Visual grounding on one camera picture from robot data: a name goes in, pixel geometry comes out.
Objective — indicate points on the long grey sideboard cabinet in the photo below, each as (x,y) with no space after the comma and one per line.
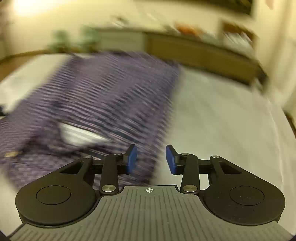
(187,50)

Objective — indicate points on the dark framed wall painting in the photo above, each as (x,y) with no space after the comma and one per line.
(238,6)

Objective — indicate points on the wooden picture frame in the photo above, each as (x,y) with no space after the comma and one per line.
(238,38)

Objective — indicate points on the right green plastic chair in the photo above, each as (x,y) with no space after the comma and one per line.
(89,39)

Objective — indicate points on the blue plaid shirt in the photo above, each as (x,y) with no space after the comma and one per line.
(91,106)

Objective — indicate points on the green plastic chair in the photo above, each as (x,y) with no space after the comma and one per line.
(89,39)
(61,42)

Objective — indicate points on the red fruit bowl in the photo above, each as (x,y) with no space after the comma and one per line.
(187,29)

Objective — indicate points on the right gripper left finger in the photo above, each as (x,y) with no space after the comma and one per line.
(114,165)

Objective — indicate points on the left green plastic chair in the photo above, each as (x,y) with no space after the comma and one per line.
(61,42)

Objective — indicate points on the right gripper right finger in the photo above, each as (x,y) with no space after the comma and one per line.
(186,165)

